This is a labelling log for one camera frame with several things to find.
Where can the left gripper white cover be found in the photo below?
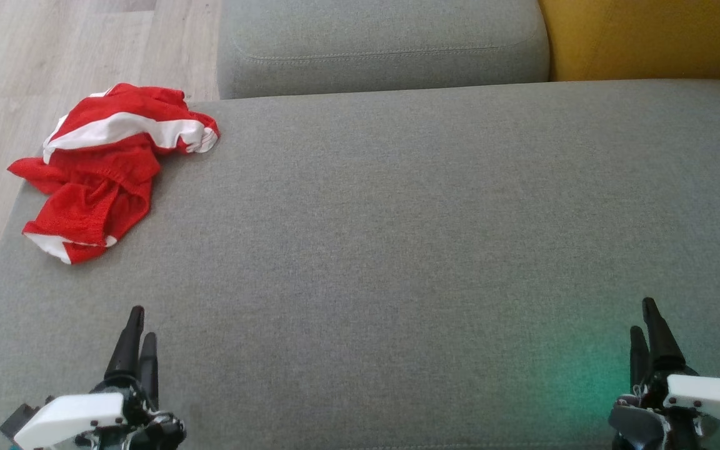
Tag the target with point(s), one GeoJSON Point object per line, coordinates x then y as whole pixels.
{"type": "Point", "coordinates": [72, 419]}

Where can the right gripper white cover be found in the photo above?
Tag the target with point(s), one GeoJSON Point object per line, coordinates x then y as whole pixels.
{"type": "Point", "coordinates": [710, 397]}

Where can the red basketball jersey number 23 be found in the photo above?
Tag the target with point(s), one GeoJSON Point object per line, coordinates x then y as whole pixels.
{"type": "Point", "coordinates": [85, 206]}

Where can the large grey sofa seat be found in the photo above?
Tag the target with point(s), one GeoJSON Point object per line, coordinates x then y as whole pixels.
{"type": "Point", "coordinates": [397, 250]}

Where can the large yellow sofa back cushion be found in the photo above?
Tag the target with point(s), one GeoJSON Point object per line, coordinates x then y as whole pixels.
{"type": "Point", "coordinates": [647, 37]}

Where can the grey sofa seat cushion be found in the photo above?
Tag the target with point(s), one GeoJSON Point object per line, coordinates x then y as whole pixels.
{"type": "Point", "coordinates": [379, 37]}

